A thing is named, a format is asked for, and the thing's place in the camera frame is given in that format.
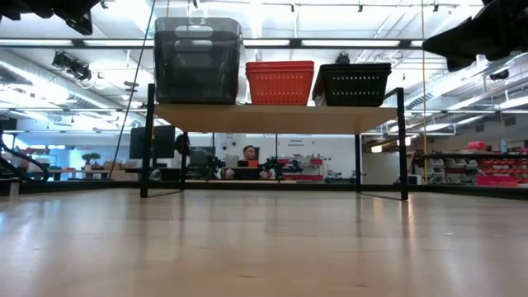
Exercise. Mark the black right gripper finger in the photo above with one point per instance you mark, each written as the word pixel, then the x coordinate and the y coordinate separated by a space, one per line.
pixel 466 43

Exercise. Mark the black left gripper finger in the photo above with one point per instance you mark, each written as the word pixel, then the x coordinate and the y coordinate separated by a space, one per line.
pixel 80 12

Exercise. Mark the black perforated plastic basket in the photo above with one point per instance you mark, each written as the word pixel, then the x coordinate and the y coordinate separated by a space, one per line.
pixel 350 88

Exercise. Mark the orange perforated plastic basket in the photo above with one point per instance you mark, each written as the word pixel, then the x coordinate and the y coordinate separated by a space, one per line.
pixel 280 88

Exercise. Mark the red and white parts shelf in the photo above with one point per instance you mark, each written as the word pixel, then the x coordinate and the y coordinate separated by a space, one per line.
pixel 305 163

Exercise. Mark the small black ceiling device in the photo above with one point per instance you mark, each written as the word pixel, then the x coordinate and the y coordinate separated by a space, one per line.
pixel 499 75
pixel 342 59

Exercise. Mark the red storage bin rack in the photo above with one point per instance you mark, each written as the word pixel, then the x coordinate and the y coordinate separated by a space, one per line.
pixel 499 179

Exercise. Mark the small green potted plant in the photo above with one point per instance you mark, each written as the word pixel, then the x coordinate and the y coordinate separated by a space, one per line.
pixel 91 157

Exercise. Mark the black computer monitor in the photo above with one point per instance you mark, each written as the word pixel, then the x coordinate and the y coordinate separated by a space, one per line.
pixel 152 142

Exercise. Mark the person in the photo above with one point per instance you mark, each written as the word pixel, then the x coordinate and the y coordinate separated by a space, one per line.
pixel 181 144
pixel 248 153

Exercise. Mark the grey laptop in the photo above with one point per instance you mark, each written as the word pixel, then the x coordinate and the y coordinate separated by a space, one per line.
pixel 232 161

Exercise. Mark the black ceiling camera cluster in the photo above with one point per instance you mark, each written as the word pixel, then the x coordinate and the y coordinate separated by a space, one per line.
pixel 70 66

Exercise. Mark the black aluminium rig frame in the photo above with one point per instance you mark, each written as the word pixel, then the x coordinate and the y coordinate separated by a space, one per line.
pixel 82 187

